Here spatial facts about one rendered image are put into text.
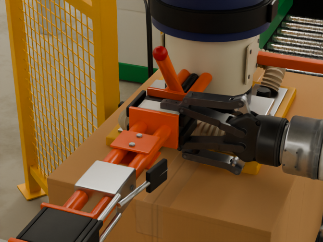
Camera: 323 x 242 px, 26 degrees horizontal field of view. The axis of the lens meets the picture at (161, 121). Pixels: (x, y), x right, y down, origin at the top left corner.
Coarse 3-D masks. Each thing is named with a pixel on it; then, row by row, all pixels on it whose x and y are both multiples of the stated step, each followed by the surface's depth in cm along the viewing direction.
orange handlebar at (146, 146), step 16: (272, 64) 133; (288, 64) 132; (304, 64) 131; (320, 64) 130; (208, 80) 124; (144, 128) 109; (160, 128) 108; (112, 144) 103; (128, 144) 103; (144, 144) 103; (160, 144) 105; (112, 160) 100; (128, 160) 104; (144, 160) 100; (80, 192) 92; (80, 208) 91; (96, 208) 89
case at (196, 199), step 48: (96, 144) 131; (48, 192) 122; (144, 192) 117; (192, 192) 117; (240, 192) 117; (288, 192) 117; (144, 240) 118; (192, 240) 114; (240, 240) 110; (288, 240) 126
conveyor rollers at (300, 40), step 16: (288, 16) 316; (304, 16) 315; (288, 32) 300; (304, 32) 298; (320, 32) 304; (272, 48) 286; (288, 48) 284; (304, 48) 282; (320, 48) 288; (320, 240) 178
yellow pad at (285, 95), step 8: (256, 88) 147; (264, 88) 141; (280, 88) 147; (288, 88) 148; (264, 96) 139; (272, 96) 143; (280, 96) 143; (288, 96) 145; (280, 104) 141; (288, 104) 142; (272, 112) 137; (280, 112) 138; (224, 152) 125; (232, 152) 124; (248, 168) 121; (256, 168) 121
